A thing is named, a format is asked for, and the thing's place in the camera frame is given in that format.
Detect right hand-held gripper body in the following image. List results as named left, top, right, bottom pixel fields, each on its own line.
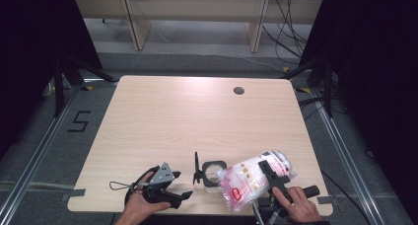
left=250, top=175, right=321, bottom=225

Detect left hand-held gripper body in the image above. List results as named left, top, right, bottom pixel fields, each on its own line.
left=141, top=162, right=182, bottom=206

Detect red and white sugar bag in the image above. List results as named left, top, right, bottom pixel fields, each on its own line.
left=216, top=149, right=298, bottom=214

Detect person's right hand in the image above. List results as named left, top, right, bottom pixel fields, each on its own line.
left=271, top=186, right=322, bottom=224

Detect person's left hand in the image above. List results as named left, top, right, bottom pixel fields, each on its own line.
left=124, top=171, right=173, bottom=221

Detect black metal stand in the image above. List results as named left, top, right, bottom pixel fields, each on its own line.
left=281, top=57, right=335, bottom=118
left=53, top=53, right=118, bottom=118

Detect black curtain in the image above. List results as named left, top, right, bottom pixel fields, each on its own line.
left=0, top=0, right=104, bottom=160
left=299, top=0, right=418, bottom=217

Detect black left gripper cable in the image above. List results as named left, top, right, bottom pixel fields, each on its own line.
left=123, top=165, right=161, bottom=207

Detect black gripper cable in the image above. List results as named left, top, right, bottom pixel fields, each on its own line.
left=123, top=165, right=161, bottom=207
left=319, top=169, right=364, bottom=221

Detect thin grey lanyard loop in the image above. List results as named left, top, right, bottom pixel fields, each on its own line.
left=108, top=181, right=136, bottom=191

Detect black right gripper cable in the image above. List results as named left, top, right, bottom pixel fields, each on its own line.
left=319, top=169, right=364, bottom=221

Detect black floor cables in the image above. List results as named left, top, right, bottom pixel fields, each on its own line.
left=297, top=96, right=330, bottom=121

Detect aluminium floor rail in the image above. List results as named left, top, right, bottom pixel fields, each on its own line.
left=310, top=88, right=387, bottom=225
left=0, top=84, right=84, bottom=225

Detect bundle of black hanging cables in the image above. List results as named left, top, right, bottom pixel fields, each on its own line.
left=261, top=0, right=314, bottom=67

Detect light wooden shelf frame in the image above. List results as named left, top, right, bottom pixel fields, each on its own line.
left=72, top=0, right=324, bottom=53

